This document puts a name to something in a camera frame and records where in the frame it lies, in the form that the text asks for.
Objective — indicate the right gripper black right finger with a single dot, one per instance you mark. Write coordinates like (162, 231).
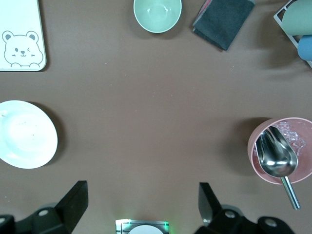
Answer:
(214, 214)

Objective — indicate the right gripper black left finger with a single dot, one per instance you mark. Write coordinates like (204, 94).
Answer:
(68, 209)

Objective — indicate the white round plate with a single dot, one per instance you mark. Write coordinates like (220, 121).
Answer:
(24, 134)

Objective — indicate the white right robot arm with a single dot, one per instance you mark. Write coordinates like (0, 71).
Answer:
(142, 230)

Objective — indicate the pink bowl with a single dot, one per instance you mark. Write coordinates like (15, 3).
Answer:
(258, 168)

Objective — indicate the metal ice scoop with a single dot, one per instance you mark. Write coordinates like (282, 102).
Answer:
(275, 153)

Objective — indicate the clear ice cubes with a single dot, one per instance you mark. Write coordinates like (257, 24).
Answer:
(292, 136)

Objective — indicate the blue cup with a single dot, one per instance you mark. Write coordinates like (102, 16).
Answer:
(306, 47)

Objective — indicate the dark grey folded cloth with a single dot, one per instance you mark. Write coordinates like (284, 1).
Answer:
(224, 22)

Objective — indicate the cream bear print tray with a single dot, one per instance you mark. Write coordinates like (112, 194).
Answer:
(19, 19)

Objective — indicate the light green bowl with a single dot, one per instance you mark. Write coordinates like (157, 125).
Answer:
(157, 14)

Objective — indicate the pale green cup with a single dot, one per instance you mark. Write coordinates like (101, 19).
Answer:
(298, 17)

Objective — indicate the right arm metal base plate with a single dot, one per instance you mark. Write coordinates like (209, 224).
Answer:
(122, 225)

